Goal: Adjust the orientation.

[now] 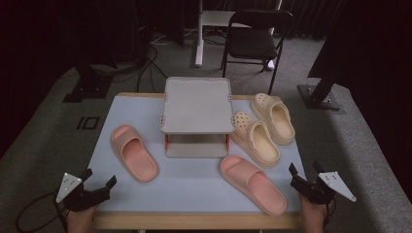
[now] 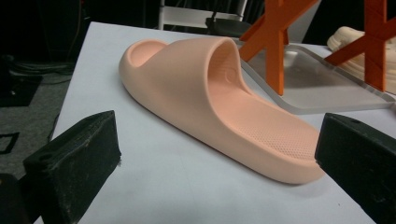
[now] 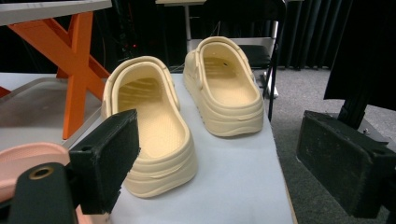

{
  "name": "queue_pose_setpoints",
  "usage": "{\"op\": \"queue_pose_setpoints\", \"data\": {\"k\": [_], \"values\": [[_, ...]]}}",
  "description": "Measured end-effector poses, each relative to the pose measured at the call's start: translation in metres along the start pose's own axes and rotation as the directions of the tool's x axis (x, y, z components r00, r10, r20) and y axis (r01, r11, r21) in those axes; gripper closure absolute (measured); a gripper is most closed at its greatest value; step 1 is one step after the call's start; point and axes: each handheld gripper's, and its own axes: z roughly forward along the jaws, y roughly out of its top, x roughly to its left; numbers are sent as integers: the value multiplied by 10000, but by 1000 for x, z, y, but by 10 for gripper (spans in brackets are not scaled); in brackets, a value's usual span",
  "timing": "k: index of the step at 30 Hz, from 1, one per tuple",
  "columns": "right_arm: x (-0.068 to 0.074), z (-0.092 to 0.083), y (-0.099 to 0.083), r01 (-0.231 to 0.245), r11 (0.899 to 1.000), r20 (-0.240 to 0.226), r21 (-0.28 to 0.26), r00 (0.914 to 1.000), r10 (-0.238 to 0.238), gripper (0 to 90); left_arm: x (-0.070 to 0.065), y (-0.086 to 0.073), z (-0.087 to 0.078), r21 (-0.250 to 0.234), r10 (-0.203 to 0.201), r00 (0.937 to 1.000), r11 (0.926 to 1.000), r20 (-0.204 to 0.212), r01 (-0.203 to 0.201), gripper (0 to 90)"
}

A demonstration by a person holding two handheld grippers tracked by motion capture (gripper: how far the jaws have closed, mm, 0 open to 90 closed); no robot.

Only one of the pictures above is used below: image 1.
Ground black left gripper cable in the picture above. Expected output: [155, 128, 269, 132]
[15, 190, 70, 233]

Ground pink slide slipper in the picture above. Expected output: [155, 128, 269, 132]
[219, 154, 289, 216]
[110, 123, 159, 183]

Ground grey two-tier shoe rack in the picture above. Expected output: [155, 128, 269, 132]
[159, 76, 236, 159]

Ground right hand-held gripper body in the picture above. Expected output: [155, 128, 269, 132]
[290, 171, 358, 206]

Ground black folding chair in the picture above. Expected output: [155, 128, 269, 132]
[221, 9, 295, 95]

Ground black floor cables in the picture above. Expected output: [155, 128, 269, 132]
[135, 43, 169, 93]

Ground person's left hand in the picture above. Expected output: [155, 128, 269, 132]
[66, 205, 98, 233]

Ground beige perforated clog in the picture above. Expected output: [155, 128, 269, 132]
[250, 92, 296, 146]
[230, 110, 282, 169]

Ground black metal stand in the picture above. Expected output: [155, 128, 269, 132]
[297, 72, 344, 111]

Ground black stand base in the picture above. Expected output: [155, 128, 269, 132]
[62, 64, 115, 104]

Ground person's right hand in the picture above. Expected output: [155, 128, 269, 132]
[299, 193, 328, 233]

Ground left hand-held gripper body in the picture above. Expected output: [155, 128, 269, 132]
[55, 172, 111, 213]

